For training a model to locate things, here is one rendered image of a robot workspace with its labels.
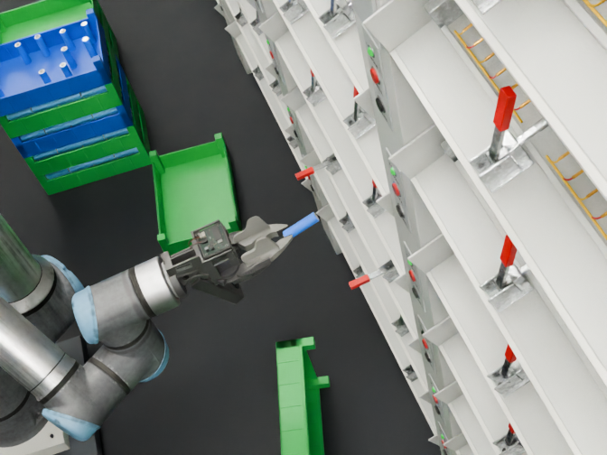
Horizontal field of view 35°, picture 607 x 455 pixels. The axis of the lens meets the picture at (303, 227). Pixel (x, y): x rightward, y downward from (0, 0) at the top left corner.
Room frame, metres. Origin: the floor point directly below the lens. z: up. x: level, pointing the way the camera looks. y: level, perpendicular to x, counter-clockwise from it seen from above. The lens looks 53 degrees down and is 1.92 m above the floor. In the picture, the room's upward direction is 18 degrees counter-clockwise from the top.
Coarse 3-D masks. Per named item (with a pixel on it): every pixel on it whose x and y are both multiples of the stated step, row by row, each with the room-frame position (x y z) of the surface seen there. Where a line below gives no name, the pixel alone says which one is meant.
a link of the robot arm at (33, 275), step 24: (0, 216) 1.26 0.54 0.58; (0, 240) 1.22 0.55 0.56; (0, 264) 1.21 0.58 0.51; (24, 264) 1.23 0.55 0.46; (48, 264) 1.28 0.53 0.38; (0, 288) 1.20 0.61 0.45; (24, 288) 1.21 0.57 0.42; (48, 288) 1.22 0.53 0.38; (72, 288) 1.24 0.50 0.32; (24, 312) 1.18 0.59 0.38; (48, 312) 1.19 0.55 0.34; (72, 312) 1.21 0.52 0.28; (48, 336) 1.17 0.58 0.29
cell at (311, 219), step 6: (306, 216) 0.98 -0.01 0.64; (312, 216) 0.98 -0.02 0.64; (300, 222) 0.98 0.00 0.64; (306, 222) 0.97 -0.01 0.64; (312, 222) 0.97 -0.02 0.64; (288, 228) 0.98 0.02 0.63; (294, 228) 0.97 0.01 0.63; (300, 228) 0.97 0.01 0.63; (306, 228) 0.97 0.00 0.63; (288, 234) 0.97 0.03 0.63; (294, 234) 0.97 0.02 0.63
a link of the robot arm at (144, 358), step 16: (144, 336) 0.91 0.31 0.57; (160, 336) 0.93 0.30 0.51; (96, 352) 0.92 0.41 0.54; (112, 352) 0.90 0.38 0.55; (128, 352) 0.89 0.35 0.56; (144, 352) 0.89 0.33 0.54; (160, 352) 0.91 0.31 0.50; (112, 368) 0.88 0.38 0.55; (128, 368) 0.87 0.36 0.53; (144, 368) 0.88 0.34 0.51; (160, 368) 0.89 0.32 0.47; (128, 384) 0.86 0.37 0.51
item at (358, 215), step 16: (288, 96) 1.33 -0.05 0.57; (304, 112) 1.31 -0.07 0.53; (304, 128) 1.28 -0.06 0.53; (320, 128) 1.26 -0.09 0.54; (320, 144) 1.22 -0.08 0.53; (320, 160) 1.19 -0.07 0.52; (336, 176) 1.13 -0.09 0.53; (352, 192) 1.08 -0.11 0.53; (352, 208) 1.05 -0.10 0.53; (368, 224) 1.00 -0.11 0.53; (368, 240) 0.97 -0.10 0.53; (384, 256) 0.93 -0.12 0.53; (400, 288) 0.86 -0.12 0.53; (400, 304) 0.83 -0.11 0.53; (416, 336) 0.76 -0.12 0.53
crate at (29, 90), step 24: (72, 24) 2.01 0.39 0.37; (96, 24) 1.99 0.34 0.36; (0, 48) 2.02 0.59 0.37; (24, 48) 2.02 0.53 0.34; (48, 48) 2.01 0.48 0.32; (96, 48) 1.95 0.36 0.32; (0, 72) 1.98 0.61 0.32; (24, 72) 1.95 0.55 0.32; (48, 72) 1.92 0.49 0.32; (72, 72) 1.89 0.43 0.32; (96, 72) 1.82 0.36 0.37; (24, 96) 1.82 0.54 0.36; (48, 96) 1.82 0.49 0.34
